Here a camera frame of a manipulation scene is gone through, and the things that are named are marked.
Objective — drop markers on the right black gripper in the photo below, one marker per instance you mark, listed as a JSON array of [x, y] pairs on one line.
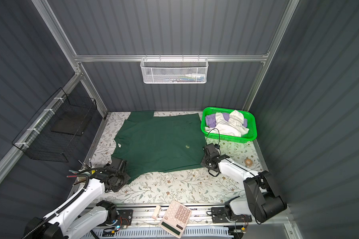
[[204, 161]]

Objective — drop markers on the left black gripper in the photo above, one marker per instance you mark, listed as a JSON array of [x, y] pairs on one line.
[[126, 177]]

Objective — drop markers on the green plastic laundry basket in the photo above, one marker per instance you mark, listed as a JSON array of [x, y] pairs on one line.
[[252, 135]]

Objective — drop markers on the dark green t shirt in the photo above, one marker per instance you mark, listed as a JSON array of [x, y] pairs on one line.
[[150, 143]]

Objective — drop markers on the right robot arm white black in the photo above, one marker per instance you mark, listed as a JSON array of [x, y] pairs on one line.
[[263, 196]]

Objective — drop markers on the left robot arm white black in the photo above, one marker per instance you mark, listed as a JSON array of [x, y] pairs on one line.
[[67, 221]]

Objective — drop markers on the white pen cup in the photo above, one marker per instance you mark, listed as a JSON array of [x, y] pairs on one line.
[[80, 175]]

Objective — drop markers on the floral table mat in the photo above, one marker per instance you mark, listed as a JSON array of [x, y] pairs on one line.
[[187, 186]]

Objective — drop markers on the purple t shirt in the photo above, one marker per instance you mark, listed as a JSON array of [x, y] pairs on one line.
[[211, 120]]

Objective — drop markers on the brown tape roll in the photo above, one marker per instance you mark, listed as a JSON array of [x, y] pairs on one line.
[[248, 162]]

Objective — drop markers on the white t shirt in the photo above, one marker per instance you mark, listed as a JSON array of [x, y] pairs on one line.
[[233, 127]]

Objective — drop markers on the small white eraser block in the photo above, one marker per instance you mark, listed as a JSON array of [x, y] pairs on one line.
[[156, 212]]

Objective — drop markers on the pink white calculator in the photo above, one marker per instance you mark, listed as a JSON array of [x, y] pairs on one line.
[[176, 219]]

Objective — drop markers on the white bottle in basket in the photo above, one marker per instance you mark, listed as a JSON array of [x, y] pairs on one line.
[[196, 76]]

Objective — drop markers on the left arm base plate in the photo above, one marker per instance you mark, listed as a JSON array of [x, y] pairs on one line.
[[124, 218]]

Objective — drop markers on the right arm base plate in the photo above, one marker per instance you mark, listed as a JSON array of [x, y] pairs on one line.
[[224, 215]]

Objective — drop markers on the black wire wall basket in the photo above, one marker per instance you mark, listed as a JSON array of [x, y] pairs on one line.
[[56, 133]]

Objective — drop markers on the white wire wall basket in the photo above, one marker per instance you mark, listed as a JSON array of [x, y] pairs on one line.
[[172, 72]]

